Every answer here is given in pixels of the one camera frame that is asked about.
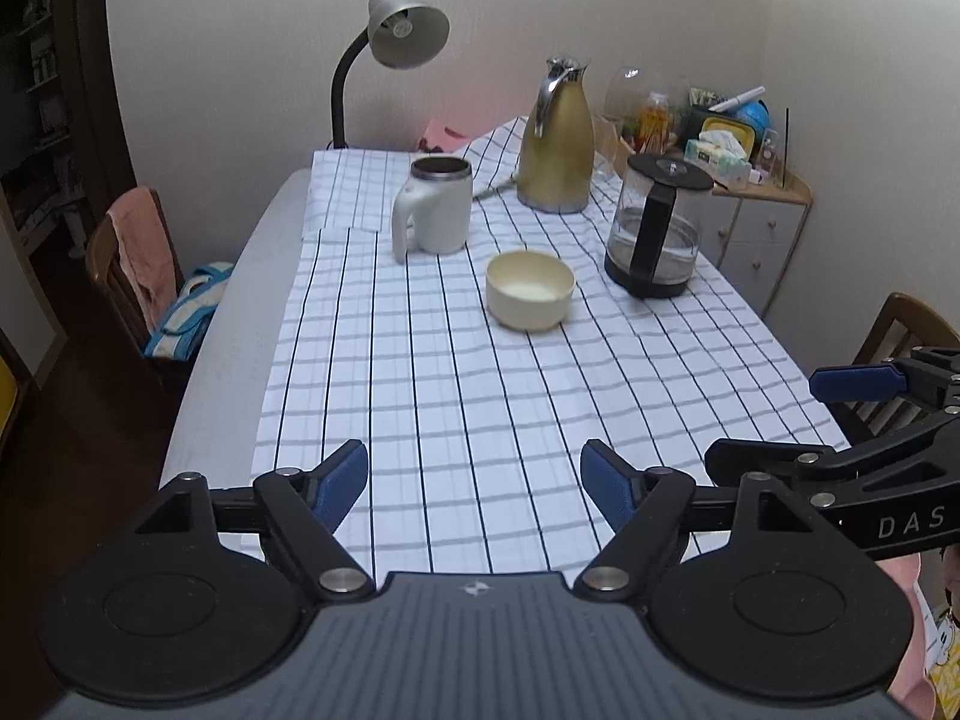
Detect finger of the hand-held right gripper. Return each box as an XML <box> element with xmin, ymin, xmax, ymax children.
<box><xmin>808</xmin><ymin>347</ymin><xmax>960</xmax><ymax>416</ymax></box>
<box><xmin>703</xmin><ymin>411</ymin><xmax>960</xmax><ymax>520</ymax></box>

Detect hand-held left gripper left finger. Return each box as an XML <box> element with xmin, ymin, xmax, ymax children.
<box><xmin>133</xmin><ymin>438</ymin><xmax>377</xmax><ymax>602</ymax></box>

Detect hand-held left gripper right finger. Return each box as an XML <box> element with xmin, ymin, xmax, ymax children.
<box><xmin>573</xmin><ymin>438</ymin><xmax>820</xmax><ymax>595</ymax></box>

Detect person's pink clothing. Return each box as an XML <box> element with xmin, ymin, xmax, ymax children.
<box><xmin>874</xmin><ymin>551</ymin><xmax>960</xmax><ymax>720</ymax></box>

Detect white checked tablecloth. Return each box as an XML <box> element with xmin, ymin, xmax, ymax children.
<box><xmin>251</xmin><ymin>116</ymin><xmax>853</xmax><ymax>580</ymax></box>

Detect white wood-topped cabinet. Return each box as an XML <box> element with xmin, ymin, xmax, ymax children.
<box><xmin>703</xmin><ymin>163</ymin><xmax>815</xmax><ymax>320</ymax></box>

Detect cream bowl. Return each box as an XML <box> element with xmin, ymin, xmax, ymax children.
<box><xmin>484</xmin><ymin>250</ymin><xmax>577</xmax><ymax>332</ymax></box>

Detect blue and white bag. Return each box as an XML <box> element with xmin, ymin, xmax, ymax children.
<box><xmin>142</xmin><ymin>262</ymin><xmax>236</xmax><ymax>362</ymax></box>

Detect tissue box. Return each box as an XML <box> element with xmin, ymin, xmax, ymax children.
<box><xmin>683</xmin><ymin>130</ymin><xmax>754</xmax><ymax>186</ymax></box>

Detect blue globe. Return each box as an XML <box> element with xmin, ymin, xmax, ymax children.
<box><xmin>735</xmin><ymin>99</ymin><xmax>774</xmax><ymax>145</ymax></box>

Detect pink towel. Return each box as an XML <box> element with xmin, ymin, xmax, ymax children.
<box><xmin>105</xmin><ymin>187</ymin><xmax>182</xmax><ymax>332</ymax></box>

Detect wooden chair with towel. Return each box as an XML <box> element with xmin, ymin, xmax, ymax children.
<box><xmin>84</xmin><ymin>187</ymin><xmax>190</xmax><ymax>392</ymax></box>

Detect gold thermos jug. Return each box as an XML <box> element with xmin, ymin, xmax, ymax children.
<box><xmin>516</xmin><ymin>55</ymin><xmax>598</xmax><ymax>215</ymax></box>

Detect pink cloth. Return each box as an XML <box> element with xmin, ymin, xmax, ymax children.
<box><xmin>416</xmin><ymin>118</ymin><xmax>472</xmax><ymax>156</ymax></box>

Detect clear glass dome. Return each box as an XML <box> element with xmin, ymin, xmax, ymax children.
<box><xmin>603</xmin><ymin>66</ymin><xmax>692</xmax><ymax>160</ymax></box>

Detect grey desk lamp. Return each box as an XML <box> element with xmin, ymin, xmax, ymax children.
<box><xmin>329</xmin><ymin>0</ymin><xmax>452</xmax><ymax>152</ymax></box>

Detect dark bookshelf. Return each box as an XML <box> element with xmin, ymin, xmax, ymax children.
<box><xmin>0</xmin><ymin>0</ymin><xmax>95</xmax><ymax>263</ymax></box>

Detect glass kettle with black handle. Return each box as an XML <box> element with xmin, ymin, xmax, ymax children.
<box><xmin>604</xmin><ymin>152</ymin><xmax>716</xmax><ymax>300</ymax></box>

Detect white mug with handle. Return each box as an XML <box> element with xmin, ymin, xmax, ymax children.
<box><xmin>390</xmin><ymin>155</ymin><xmax>474</xmax><ymax>266</ymax></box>

